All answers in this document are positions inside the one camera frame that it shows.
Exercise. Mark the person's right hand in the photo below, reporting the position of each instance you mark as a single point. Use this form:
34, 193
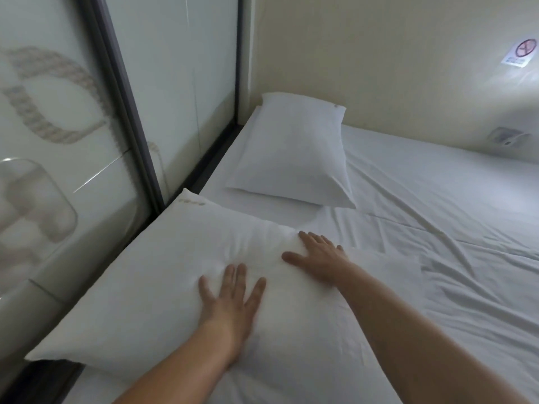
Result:
322, 260

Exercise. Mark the person's left hand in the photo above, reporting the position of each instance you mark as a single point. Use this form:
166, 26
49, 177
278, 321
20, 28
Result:
227, 315

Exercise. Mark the person's right middle finger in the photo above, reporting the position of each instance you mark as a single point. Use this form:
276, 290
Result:
318, 241

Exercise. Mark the person's right little finger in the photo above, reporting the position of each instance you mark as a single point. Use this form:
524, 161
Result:
339, 249

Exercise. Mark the person's left middle finger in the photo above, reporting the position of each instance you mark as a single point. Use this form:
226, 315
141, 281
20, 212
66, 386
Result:
241, 281

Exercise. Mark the person's right thumb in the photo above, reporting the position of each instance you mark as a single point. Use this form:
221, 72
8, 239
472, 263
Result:
292, 258

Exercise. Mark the person's left little finger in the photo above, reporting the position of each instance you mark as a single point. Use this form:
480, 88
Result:
206, 290

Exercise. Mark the large white pillow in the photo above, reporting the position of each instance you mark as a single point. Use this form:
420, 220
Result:
147, 290

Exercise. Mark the person's left forearm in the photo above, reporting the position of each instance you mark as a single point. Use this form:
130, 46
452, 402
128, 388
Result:
181, 374

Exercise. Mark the person's right forearm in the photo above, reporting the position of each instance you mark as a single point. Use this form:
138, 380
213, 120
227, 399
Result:
421, 340

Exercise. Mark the small white pillow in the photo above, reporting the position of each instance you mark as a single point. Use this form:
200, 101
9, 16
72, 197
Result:
294, 151

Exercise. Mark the white bed sheet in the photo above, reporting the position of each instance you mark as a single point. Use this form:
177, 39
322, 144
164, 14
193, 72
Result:
442, 197

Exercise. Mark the plain frosted glass panel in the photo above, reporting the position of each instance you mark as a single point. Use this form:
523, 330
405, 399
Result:
185, 71

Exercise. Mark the white wall socket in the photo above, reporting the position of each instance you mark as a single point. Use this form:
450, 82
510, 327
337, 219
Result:
508, 136

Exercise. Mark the dark metal door frame post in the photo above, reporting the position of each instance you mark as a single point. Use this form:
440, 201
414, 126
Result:
126, 100

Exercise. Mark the no smoking wall sticker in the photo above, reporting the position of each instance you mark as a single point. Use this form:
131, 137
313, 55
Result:
520, 51

